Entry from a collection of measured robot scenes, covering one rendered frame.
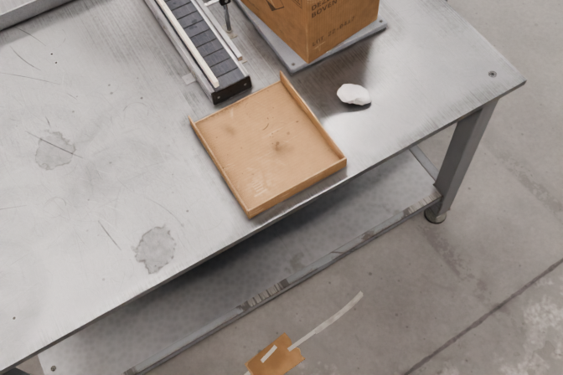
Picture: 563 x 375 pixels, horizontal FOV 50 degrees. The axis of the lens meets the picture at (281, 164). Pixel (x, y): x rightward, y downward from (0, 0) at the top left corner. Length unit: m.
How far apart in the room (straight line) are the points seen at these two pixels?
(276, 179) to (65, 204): 0.49
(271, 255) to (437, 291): 0.61
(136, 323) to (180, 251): 0.66
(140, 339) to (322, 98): 0.94
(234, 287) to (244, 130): 0.65
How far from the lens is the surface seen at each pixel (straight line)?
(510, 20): 2.94
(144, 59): 1.65
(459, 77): 1.59
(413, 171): 2.12
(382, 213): 2.03
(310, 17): 1.43
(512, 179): 2.45
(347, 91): 1.48
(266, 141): 1.44
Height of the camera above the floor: 2.05
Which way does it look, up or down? 60 degrees down
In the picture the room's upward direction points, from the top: 5 degrees counter-clockwise
